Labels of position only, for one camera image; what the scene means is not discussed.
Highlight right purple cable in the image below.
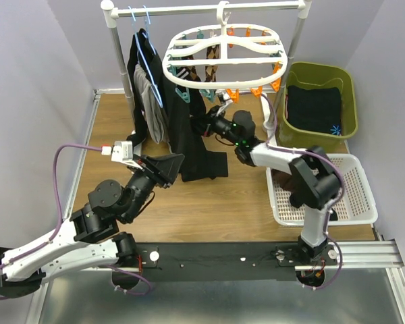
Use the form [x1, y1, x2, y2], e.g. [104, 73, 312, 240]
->
[236, 90, 345, 291]

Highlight black hanging garment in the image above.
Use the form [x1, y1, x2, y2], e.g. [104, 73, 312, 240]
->
[127, 28, 228, 182]

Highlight green laundry bin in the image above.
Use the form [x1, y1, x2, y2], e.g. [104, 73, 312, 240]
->
[276, 61, 358, 153]

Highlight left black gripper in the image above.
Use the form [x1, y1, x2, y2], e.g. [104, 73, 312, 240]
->
[124, 154, 186, 223]

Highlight argyle brown sock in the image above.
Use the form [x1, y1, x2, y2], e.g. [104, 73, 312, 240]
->
[205, 45, 221, 84]
[182, 55, 201, 82]

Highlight black cloth in bin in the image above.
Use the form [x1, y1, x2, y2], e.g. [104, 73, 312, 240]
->
[286, 85, 342, 136]

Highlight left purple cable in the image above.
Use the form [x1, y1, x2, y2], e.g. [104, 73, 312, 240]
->
[0, 144, 104, 301]

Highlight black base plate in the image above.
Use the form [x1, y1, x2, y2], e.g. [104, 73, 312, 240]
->
[136, 242, 338, 282]

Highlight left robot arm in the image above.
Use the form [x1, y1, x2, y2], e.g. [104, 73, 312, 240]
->
[0, 146, 184, 300]

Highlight blue wire hanger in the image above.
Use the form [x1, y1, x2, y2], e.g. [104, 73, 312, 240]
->
[128, 5, 165, 109]

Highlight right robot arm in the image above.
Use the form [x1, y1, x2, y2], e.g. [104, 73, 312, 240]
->
[192, 106, 344, 265]

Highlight white round clip hanger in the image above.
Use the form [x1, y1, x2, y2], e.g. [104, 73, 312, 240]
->
[161, 1, 289, 90]

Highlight white perforated basket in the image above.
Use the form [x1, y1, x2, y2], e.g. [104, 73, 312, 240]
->
[266, 153, 378, 227]

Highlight aluminium frame rail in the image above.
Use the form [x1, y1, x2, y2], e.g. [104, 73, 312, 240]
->
[25, 90, 104, 324]

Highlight white clothes rack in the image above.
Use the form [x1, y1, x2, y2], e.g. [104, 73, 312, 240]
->
[99, 0, 313, 156]

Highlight purple cable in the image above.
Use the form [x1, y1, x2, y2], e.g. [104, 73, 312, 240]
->
[236, 90, 345, 291]
[0, 144, 104, 301]

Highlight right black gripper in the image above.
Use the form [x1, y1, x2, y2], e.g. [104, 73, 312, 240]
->
[189, 105, 241, 146]

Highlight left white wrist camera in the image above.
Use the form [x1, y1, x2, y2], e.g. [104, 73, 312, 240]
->
[101, 141, 142, 169]

